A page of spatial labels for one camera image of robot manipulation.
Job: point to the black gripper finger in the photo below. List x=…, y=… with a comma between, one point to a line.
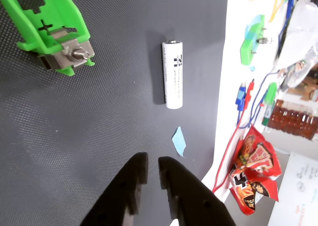
x=119, y=191
x=193, y=201

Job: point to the white cylindrical battery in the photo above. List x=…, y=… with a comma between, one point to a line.
x=172, y=87

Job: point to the green printed battery holder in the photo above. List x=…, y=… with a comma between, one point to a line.
x=67, y=17

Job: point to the blue masking tape piece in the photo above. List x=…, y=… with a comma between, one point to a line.
x=179, y=141

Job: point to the red snack bag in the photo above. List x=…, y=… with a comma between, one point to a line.
x=258, y=159

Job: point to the dark grey textured mat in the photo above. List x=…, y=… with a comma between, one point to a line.
x=99, y=111

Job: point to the white sheet with handwriting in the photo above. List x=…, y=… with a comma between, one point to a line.
x=298, y=193

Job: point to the green capped marker pen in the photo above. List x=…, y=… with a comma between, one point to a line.
x=267, y=114

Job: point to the red alligator clip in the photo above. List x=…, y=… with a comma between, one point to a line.
x=249, y=92

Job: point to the brown sectioned tray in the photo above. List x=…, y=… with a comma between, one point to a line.
x=293, y=121

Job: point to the green printed block with screws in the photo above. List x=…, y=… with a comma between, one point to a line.
x=247, y=53

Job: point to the blue tape on green block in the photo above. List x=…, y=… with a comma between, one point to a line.
x=254, y=27

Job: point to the clear plastic bag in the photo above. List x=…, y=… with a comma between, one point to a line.
x=301, y=24

